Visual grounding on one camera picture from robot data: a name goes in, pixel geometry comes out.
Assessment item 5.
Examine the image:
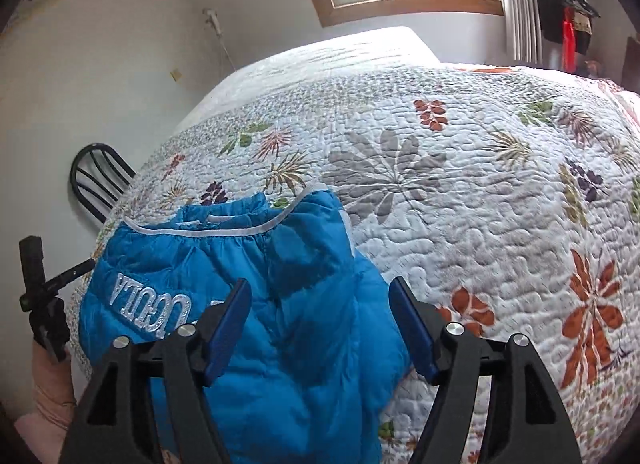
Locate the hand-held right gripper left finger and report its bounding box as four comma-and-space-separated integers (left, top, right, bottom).
59, 278, 253, 464

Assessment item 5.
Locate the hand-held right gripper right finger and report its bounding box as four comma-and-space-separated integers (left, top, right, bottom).
387, 276, 583, 464

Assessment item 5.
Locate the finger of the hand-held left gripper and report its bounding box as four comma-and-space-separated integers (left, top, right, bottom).
19, 236, 97, 309

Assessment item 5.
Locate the blue puffer jacket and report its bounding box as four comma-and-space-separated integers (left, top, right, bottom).
77, 189, 413, 464

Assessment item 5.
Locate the person's left forearm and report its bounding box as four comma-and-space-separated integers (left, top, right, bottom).
12, 411, 68, 446

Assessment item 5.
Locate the person's left hand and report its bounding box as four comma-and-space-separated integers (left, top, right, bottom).
31, 339, 77, 427

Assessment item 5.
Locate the black metal chair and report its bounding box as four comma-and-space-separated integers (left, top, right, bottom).
70, 143, 136, 229

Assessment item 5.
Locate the floral quilted bedspread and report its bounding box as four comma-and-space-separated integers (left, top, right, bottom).
70, 26, 640, 464

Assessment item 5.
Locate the red hanging garment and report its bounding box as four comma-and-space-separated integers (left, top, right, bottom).
560, 18, 576, 72

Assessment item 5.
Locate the white curtain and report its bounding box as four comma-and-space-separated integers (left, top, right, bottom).
492, 0, 543, 67

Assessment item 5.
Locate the black hanging garment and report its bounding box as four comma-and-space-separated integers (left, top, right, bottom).
535, 0, 601, 44

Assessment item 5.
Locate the white cable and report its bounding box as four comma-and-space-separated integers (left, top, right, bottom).
219, 35, 237, 70

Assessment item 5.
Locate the white wall-mounted device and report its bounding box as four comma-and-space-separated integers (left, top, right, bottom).
202, 8, 223, 37

